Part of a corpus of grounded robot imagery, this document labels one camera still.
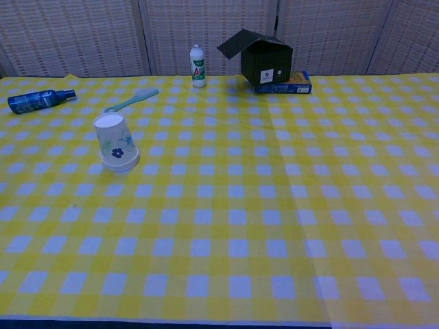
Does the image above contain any white paper cup blue flower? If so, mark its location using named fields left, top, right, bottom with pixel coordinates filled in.
left=93, top=112, right=141, bottom=169

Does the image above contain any yellow white checked tablecloth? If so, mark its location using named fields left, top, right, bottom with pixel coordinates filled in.
left=0, top=73, right=439, bottom=326

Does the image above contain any white drink bottle green label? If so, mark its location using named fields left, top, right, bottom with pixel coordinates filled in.
left=189, top=44, right=207, bottom=89

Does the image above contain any teal plastic comb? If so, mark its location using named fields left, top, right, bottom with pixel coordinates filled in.
left=104, top=87, right=161, bottom=115

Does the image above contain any flat blue carton box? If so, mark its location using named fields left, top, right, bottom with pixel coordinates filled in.
left=254, top=69, right=313, bottom=95

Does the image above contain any black open-lid box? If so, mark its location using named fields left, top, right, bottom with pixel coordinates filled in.
left=216, top=27, right=294, bottom=88

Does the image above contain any white woven screen panel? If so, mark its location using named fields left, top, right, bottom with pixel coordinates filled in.
left=275, top=0, right=395, bottom=75
left=366, top=0, right=439, bottom=75
left=0, top=0, right=152, bottom=78
left=139, top=0, right=279, bottom=77

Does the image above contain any blue spray bottle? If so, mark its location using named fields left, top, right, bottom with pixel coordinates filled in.
left=7, top=88, right=78, bottom=115

